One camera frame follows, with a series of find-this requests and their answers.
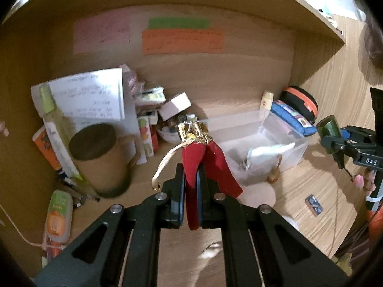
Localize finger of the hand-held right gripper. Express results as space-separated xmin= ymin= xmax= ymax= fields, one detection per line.
xmin=340 ymin=126 xmax=377 ymax=146
xmin=321 ymin=134 xmax=377 ymax=170

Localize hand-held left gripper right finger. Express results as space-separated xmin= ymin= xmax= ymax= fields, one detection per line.
xmin=196 ymin=164 xmax=349 ymax=287

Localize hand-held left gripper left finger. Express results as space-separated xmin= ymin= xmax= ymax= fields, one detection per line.
xmin=35 ymin=163 xmax=186 ymax=287

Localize small dark green bottle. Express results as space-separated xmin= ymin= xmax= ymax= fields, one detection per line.
xmin=316 ymin=115 xmax=342 ymax=140

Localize red velvet ornament gold clasp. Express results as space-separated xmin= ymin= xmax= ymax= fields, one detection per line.
xmin=152 ymin=121 xmax=244 ymax=231

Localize wooden desktop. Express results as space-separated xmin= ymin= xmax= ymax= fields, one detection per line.
xmin=0 ymin=6 xmax=383 ymax=287

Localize person's right hand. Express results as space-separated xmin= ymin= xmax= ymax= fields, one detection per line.
xmin=354 ymin=167 xmax=377 ymax=198

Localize blue packet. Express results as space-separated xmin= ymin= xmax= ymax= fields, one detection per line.
xmin=270 ymin=100 xmax=318 ymax=137

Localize black orange round case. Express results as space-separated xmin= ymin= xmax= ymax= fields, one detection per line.
xmin=281 ymin=86 xmax=319 ymax=125

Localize beige round pad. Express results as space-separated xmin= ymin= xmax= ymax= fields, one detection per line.
xmin=239 ymin=182 xmax=276 ymax=209

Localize white crumpled tissue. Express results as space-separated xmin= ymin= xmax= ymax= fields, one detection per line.
xmin=245 ymin=142 xmax=297 ymax=171

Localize clear plastic storage box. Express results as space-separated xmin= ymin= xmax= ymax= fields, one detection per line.
xmin=199 ymin=108 xmax=310 ymax=187

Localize small brown object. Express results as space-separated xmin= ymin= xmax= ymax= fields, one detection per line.
xmin=266 ymin=155 xmax=283 ymax=185

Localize white bowl with clutter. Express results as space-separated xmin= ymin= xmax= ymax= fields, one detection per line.
xmin=156 ymin=114 xmax=181 ymax=143

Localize fruit print carton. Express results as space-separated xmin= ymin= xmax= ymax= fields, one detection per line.
xmin=137 ymin=116 xmax=155 ymax=158

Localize cream tube bottle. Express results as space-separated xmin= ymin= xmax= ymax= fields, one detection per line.
xmin=260 ymin=91 xmax=275 ymax=117

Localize brown mug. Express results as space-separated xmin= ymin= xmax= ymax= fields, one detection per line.
xmin=68 ymin=123 xmax=142 ymax=199

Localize small white box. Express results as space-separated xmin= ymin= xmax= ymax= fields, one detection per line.
xmin=158 ymin=93 xmax=192 ymax=122

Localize stack of small boxes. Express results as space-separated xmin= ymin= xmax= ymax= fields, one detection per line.
xmin=119 ymin=63 xmax=167 ymax=118

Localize orange green wipes packet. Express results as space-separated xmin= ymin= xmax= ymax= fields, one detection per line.
xmin=44 ymin=190 xmax=73 ymax=243

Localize white handwritten paper sheets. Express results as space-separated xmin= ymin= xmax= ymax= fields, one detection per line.
xmin=30 ymin=68 xmax=148 ymax=165

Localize light green spray bottle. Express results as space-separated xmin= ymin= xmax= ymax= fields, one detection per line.
xmin=38 ymin=84 xmax=85 ymax=181

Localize orange printed box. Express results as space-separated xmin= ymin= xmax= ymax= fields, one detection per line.
xmin=32 ymin=125 xmax=64 ymax=171

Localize orange sticky note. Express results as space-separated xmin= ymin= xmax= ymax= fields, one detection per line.
xmin=142 ymin=29 xmax=224 ymax=55

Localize green sticky note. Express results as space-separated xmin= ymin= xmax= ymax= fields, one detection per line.
xmin=148 ymin=17 xmax=210 ymax=30

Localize pink sticky note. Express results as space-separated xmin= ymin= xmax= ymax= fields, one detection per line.
xmin=73 ymin=14 xmax=131 ymax=55

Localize pink cable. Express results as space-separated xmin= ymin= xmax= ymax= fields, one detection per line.
xmin=0 ymin=205 xmax=46 ymax=248

